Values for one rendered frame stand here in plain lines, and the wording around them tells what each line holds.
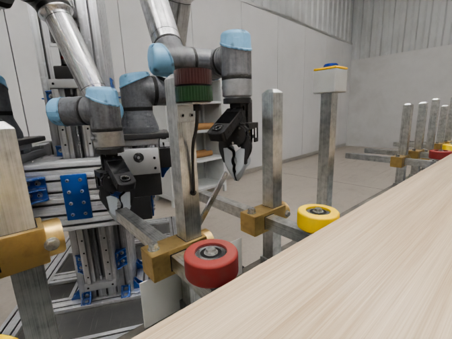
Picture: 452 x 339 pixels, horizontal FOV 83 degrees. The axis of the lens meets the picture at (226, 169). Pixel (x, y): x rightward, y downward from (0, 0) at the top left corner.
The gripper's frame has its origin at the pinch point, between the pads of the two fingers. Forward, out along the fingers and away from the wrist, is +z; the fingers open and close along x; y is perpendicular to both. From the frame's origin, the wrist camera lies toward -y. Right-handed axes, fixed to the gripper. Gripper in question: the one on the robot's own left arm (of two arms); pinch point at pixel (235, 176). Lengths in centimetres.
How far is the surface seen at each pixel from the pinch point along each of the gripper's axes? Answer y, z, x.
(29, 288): -45.7, 4.7, 6.2
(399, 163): 87, 10, -42
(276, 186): 1.2, 1.8, -10.9
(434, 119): 141, -8, -61
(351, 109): 785, -10, 37
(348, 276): -25.9, 3.9, -29.6
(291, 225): -5.7, 8.1, -16.7
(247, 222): -6.3, 9.1, -6.2
